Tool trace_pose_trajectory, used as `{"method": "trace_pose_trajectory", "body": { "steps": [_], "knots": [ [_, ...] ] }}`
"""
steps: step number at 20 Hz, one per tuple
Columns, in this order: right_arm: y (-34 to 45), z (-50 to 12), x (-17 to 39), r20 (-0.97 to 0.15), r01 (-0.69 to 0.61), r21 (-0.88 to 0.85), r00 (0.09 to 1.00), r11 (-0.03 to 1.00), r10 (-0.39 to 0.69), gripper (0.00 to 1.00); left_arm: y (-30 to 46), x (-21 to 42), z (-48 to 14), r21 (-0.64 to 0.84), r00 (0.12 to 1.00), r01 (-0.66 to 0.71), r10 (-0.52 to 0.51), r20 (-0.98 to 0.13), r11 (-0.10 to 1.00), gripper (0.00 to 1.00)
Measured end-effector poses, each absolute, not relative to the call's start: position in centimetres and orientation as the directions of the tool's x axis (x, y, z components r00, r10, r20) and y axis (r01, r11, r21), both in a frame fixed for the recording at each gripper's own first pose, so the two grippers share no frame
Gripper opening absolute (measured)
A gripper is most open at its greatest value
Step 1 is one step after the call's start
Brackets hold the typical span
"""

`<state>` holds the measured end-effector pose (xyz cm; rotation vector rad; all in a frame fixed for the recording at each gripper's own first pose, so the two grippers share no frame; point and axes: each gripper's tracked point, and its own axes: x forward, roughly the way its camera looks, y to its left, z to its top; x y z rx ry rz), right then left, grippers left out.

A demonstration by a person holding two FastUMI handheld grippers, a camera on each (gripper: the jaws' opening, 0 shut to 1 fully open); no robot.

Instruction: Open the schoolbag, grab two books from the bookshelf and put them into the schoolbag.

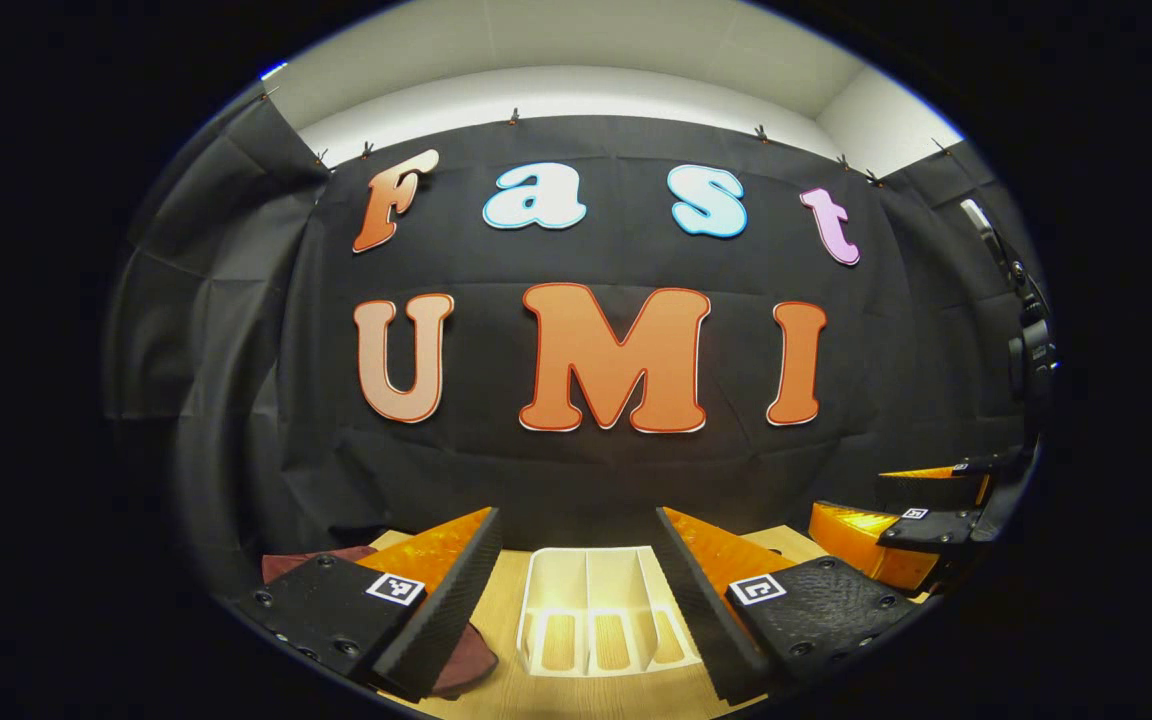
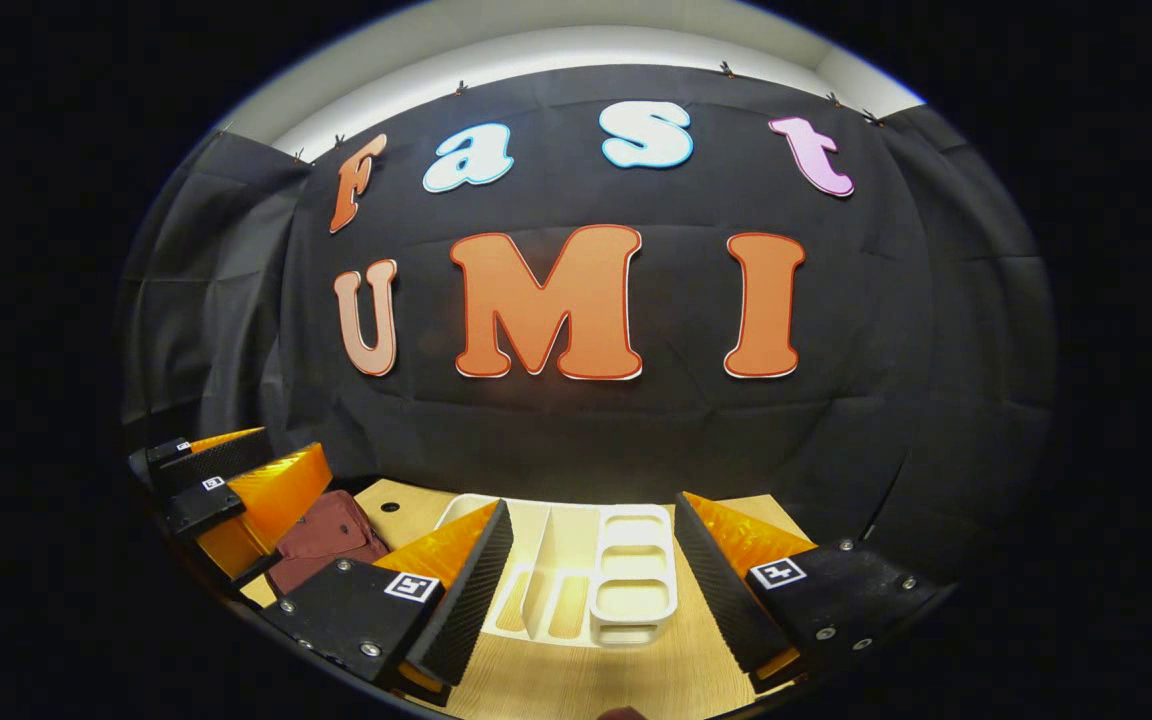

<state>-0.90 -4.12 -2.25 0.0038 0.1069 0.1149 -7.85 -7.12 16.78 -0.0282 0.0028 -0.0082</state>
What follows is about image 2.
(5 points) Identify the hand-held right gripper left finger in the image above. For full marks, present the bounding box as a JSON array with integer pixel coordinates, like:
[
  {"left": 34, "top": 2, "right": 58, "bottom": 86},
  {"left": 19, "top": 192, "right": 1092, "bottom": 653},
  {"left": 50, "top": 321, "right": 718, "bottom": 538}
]
[{"left": 261, "top": 498, "right": 516, "bottom": 707}]

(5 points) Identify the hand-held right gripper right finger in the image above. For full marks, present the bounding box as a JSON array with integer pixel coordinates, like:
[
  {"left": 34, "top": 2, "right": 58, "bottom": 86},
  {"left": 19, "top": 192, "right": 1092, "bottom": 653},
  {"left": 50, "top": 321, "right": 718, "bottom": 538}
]
[{"left": 673, "top": 489, "right": 943, "bottom": 692}]

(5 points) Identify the white plastic bookshelf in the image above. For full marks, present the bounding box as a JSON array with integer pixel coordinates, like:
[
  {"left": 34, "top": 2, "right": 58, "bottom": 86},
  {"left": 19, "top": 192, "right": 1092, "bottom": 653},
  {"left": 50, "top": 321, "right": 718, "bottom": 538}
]
[{"left": 433, "top": 493, "right": 682, "bottom": 649}]

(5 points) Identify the maroon schoolbag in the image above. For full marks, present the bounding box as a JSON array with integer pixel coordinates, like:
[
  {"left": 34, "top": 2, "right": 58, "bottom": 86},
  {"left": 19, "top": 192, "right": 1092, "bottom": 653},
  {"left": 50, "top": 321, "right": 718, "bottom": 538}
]
[{"left": 264, "top": 490, "right": 393, "bottom": 599}]

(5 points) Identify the black backdrop cloth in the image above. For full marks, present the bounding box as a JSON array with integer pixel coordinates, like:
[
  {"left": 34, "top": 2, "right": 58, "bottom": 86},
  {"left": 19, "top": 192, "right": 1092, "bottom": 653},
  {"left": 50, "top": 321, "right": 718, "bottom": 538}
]
[{"left": 119, "top": 63, "right": 1059, "bottom": 601}]

